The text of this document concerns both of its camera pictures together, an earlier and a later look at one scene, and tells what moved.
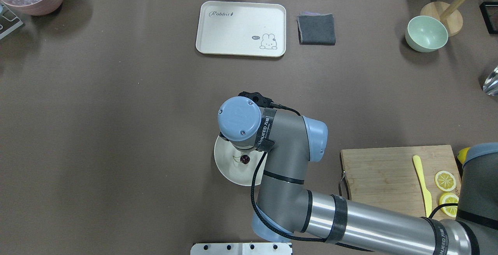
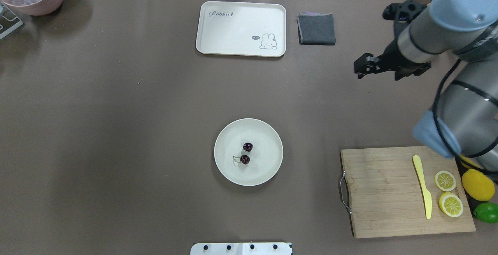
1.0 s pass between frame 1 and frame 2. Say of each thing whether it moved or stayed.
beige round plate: stayed
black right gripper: moved
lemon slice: stayed
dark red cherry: stayed
